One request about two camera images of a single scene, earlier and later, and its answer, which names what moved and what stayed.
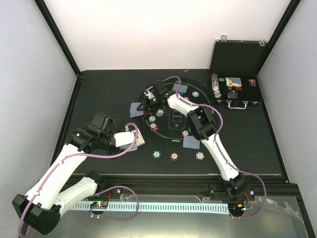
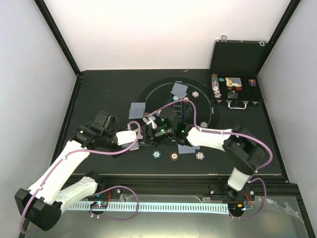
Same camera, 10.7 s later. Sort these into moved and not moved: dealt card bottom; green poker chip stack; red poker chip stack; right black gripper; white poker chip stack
Moved: dealt card bottom; right black gripper
Not moved: red poker chip stack; white poker chip stack; green poker chip stack
